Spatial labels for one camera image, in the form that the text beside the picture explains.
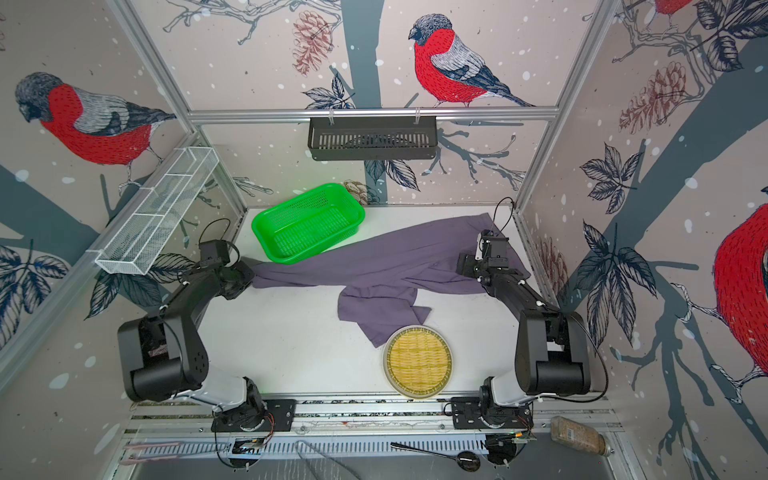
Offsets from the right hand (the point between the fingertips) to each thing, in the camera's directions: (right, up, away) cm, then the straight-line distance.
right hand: (472, 264), depth 93 cm
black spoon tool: (-8, -42, -26) cm, 51 cm away
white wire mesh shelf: (-88, +7, -23) cm, 92 cm away
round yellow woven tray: (-19, -26, -12) cm, 34 cm away
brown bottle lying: (+14, -35, -26) cm, 46 cm away
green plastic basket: (-59, +13, +24) cm, 65 cm away
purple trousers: (-30, -6, +5) cm, 31 cm away
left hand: (-71, -3, -3) cm, 71 cm away
